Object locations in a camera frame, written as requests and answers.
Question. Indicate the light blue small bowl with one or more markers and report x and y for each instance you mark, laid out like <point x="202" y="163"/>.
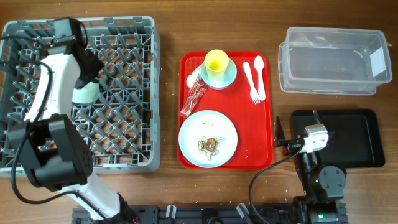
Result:
<point x="228" y="78"/>

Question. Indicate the red snack wrapper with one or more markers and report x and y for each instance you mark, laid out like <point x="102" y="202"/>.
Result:
<point x="194" y="95"/>

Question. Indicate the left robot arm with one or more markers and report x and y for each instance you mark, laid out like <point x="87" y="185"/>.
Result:
<point x="50" y="149"/>

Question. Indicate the clear plastic bin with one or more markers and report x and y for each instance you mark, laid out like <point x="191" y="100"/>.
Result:
<point x="333" y="61"/>

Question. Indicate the grey dishwasher rack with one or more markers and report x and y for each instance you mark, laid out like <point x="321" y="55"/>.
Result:
<point x="122" y="125"/>

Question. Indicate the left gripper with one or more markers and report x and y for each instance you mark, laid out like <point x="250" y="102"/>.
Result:
<point x="98" y="66"/>

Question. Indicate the yellow plastic cup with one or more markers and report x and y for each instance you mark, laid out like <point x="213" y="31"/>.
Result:
<point x="216" y="62"/>

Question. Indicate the mint green bowl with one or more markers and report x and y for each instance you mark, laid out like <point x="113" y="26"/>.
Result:
<point x="88" y="94"/>

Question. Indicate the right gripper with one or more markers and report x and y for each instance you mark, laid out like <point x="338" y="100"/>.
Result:
<point x="291" y="145"/>

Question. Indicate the food scraps on plate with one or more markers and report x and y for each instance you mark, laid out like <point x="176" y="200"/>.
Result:
<point x="209" y="146"/>

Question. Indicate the crumpled white napkin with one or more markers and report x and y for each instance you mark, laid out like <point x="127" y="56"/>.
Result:
<point x="193" y="77"/>

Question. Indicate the light blue dinner plate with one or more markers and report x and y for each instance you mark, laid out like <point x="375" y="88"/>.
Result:
<point x="207" y="123"/>

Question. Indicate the white plastic fork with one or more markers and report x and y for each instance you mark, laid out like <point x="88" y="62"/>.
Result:
<point x="253" y="92"/>

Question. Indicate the black plastic tray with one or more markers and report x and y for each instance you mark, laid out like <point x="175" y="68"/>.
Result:
<point x="355" y="141"/>

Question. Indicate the white plastic spoon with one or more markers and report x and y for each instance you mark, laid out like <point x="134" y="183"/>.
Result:
<point x="259" y="66"/>

